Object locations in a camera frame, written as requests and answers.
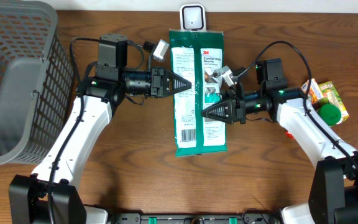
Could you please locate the green 3M package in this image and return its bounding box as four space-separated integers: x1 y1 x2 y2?
169 30 227 157

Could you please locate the red sachet packet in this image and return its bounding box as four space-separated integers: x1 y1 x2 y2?
285 131 294 139

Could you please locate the small orange box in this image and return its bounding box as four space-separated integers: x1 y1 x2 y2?
308 78 324 104

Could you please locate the green yellow juice carton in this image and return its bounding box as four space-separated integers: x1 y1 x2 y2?
319 81 349 124

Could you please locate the white jar green lid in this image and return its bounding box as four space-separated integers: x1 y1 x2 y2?
317 104 342 126

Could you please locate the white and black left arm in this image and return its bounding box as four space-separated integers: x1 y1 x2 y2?
9 34 192 223

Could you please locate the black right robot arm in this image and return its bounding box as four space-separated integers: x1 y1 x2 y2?
201 58 358 223

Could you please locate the white barcode scanner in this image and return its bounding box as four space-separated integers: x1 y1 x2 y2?
179 4 206 31

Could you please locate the dark grey plastic mesh basket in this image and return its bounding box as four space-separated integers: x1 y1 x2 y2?
0 1 74 165

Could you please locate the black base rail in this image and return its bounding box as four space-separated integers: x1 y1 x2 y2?
107 211 283 224

